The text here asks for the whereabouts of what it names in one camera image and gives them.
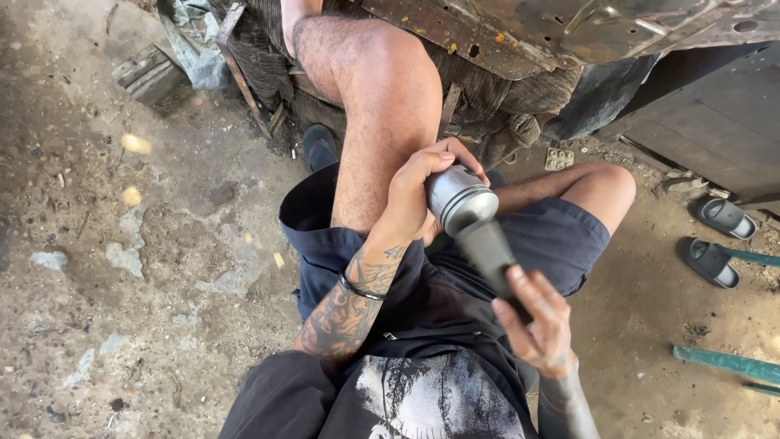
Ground person's left hand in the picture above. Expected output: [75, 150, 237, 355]
[373, 137, 491, 247]

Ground person's right hand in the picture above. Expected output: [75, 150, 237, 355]
[490, 265, 577, 379]

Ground silver metal piston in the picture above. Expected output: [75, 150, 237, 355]
[425, 163, 501, 239]

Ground dark grey abrasive tool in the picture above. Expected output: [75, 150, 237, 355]
[454, 219, 535, 325]

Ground navy blue shorts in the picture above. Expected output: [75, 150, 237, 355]
[279, 163, 612, 333]

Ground person's left leg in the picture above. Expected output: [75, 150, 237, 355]
[280, 0, 444, 236]

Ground person's leg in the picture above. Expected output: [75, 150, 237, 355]
[280, 0, 444, 236]
[492, 161, 637, 237]

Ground black wrist bangle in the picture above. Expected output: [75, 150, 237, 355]
[337, 271, 388, 302]

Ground dark blue slipper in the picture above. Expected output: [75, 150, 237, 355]
[302, 124, 340, 174]

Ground black printed shirt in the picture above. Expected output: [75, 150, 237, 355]
[218, 262, 541, 439]

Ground person's right leg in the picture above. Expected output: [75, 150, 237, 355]
[492, 161, 637, 237]

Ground small white metal plate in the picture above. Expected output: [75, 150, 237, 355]
[544, 147, 575, 173]

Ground dark grey slide sandal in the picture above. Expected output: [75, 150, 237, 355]
[696, 196, 758, 241]
[676, 237, 741, 290]

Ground rusty metal angle bar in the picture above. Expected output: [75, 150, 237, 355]
[215, 3, 274, 140]

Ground black rubber sheet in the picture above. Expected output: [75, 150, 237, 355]
[541, 52, 662, 143]

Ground rusty metal body panel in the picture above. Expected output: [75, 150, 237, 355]
[360, 0, 780, 81]

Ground crumpled grey plastic sheet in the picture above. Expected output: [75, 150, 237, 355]
[155, 0, 232, 91]

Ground dark wooden board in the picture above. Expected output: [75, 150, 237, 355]
[594, 41, 780, 217]

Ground grey wooden block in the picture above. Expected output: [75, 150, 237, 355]
[111, 44, 186, 107]

